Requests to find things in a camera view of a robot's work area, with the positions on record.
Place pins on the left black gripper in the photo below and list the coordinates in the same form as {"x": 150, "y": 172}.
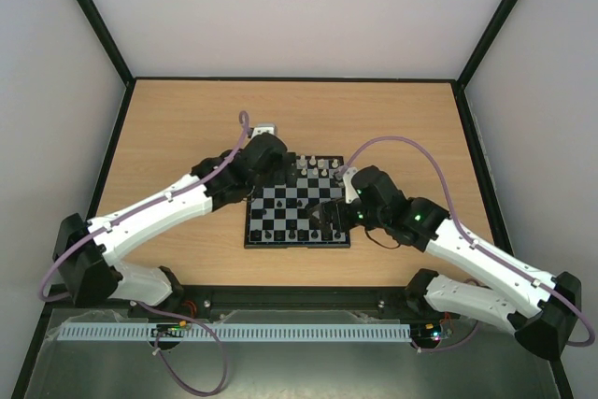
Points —
{"x": 280, "y": 177}

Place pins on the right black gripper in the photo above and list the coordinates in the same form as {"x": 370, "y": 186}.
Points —
{"x": 334, "y": 214}

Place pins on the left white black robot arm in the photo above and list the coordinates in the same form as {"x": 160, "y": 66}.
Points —
{"x": 89, "y": 254}

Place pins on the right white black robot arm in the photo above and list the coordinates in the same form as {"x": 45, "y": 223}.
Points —
{"x": 533, "y": 305}

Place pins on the black magnetic chess board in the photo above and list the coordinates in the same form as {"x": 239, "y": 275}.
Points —
{"x": 285, "y": 222}

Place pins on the black piece bottom centre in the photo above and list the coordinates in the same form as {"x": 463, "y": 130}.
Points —
{"x": 303, "y": 233}

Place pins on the black rook back corner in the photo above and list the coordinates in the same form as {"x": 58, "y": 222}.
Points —
{"x": 255, "y": 235}

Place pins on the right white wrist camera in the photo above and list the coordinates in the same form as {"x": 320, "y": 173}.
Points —
{"x": 350, "y": 192}

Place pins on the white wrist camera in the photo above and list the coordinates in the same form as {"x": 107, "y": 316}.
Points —
{"x": 264, "y": 128}
{"x": 350, "y": 192}

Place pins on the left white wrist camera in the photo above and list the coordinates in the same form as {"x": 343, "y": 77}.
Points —
{"x": 264, "y": 128}

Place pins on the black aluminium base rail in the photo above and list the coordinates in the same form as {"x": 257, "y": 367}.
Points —
{"x": 211, "y": 302}

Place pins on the light blue slotted cable duct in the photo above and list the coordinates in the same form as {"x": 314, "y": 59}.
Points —
{"x": 236, "y": 332}

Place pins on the black frame post left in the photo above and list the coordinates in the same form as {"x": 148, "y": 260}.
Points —
{"x": 105, "y": 38}

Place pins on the black frame post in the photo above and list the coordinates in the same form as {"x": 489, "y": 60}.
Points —
{"x": 491, "y": 31}
{"x": 105, "y": 38}

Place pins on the black frame post right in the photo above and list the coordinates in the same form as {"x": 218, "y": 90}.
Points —
{"x": 491, "y": 31}

